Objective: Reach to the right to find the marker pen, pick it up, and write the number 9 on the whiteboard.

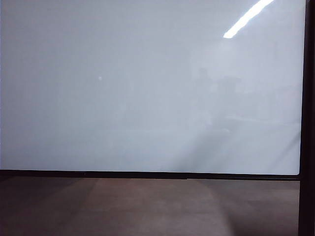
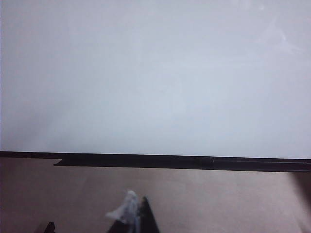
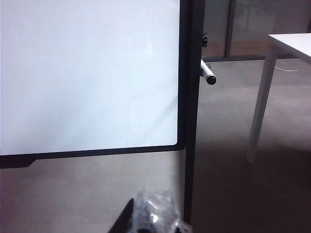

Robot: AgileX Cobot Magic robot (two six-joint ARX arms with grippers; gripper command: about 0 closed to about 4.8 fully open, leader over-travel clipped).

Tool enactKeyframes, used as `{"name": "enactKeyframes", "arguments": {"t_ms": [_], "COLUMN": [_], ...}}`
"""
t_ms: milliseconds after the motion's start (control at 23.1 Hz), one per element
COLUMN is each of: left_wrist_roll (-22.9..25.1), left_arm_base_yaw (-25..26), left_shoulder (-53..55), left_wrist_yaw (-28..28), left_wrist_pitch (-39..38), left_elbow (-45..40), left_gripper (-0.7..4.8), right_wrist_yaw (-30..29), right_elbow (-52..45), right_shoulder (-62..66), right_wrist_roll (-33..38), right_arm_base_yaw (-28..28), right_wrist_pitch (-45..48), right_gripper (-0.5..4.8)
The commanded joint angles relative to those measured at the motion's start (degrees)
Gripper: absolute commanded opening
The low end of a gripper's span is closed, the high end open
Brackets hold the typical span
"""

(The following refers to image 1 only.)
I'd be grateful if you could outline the black whiteboard stand post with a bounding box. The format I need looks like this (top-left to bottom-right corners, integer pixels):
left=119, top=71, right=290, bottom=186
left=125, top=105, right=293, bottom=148
left=298, top=0, right=315, bottom=236

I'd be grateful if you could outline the whiteboard with black frame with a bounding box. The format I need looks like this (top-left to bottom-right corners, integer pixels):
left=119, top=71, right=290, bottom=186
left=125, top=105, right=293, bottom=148
left=0, top=0, right=306, bottom=181

